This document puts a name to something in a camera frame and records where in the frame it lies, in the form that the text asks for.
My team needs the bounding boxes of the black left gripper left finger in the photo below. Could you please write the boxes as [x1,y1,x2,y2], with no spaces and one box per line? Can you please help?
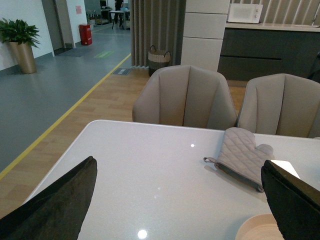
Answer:
[0,156,97,240]

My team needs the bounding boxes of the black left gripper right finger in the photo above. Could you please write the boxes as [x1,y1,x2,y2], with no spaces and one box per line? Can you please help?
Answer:
[261,160,320,240]

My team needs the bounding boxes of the beige round plate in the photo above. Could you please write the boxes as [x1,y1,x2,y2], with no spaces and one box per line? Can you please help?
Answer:
[235,213,284,240]

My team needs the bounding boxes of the grey quilted oven mitt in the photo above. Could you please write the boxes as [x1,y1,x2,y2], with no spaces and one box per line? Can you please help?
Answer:
[203,127,274,193]

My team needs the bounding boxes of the beige chair right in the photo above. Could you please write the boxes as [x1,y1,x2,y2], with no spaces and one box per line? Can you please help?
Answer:
[237,73,320,139]

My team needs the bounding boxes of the beige chair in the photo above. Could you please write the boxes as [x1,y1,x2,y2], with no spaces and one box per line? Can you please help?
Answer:
[237,73,320,139]
[132,65,237,130]

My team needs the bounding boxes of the beige chair left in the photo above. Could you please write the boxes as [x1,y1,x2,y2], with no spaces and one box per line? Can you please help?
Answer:
[132,65,237,130]

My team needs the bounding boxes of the grey kitchen cabinet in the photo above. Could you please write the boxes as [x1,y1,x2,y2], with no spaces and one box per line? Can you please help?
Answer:
[218,23,320,81]

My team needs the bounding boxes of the potted green plant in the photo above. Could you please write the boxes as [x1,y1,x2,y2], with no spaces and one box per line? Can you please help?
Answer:
[0,18,40,74]

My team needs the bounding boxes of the woven storage basket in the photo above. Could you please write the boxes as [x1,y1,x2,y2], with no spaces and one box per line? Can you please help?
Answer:
[147,45,171,77]

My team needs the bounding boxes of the red bin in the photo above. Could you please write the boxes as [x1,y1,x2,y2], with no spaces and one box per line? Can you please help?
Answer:
[79,24,93,46]

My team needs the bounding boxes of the white microwave oven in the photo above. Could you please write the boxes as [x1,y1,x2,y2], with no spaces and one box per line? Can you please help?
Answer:
[227,3,263,24]

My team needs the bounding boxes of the white tall cabinet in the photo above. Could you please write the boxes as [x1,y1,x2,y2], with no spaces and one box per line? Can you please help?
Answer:
[181,0,230,72]

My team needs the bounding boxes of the distant white table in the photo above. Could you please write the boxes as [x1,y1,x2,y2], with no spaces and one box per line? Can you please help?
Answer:
[110,9,131,30]

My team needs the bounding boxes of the grey curtain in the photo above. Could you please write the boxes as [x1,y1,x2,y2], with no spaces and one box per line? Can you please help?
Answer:
[129,0,186,67]

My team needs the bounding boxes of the standing person in black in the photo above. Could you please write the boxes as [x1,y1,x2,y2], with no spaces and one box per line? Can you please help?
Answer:
[113,0,124,24]

